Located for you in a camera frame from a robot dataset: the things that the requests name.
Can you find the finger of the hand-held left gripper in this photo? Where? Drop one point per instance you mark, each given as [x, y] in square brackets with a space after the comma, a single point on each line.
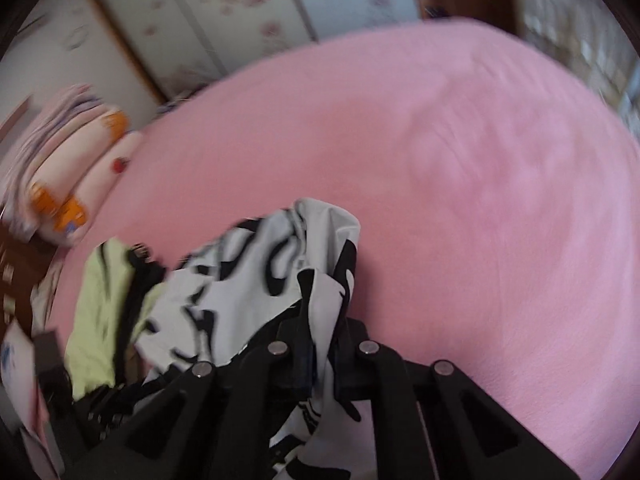
[107, 405]

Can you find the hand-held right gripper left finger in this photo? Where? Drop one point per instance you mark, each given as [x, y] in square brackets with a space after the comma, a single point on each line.
[290, 340]

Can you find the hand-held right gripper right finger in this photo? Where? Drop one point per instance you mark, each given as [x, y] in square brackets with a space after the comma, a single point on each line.
[350, 345]

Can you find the white black-lettered print jacket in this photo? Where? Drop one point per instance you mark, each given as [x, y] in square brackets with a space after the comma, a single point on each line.
[240, 300]

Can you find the pink pillow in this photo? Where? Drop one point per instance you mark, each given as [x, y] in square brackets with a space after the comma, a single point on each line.
[17, 380]

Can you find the folded green and black garment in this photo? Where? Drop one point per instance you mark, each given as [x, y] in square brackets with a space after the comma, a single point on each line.
[100, 320]

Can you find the wooden headboard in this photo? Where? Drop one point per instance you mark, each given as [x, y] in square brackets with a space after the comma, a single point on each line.
[22, 270]

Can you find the pink bed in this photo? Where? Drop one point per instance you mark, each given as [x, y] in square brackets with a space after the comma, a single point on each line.
[425, 185]

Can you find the folded pink bear-print quilt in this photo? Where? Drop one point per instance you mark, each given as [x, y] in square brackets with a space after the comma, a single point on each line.
[90, 180]

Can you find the stack of folded blankets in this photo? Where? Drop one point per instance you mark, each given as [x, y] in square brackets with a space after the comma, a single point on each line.
[40, 145]

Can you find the floral sliding-door wardrobe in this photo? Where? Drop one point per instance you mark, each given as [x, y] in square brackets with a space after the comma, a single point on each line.
[240, 20]

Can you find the white lace-covered furniture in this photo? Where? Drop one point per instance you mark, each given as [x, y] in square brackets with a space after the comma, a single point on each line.
[580, 25]

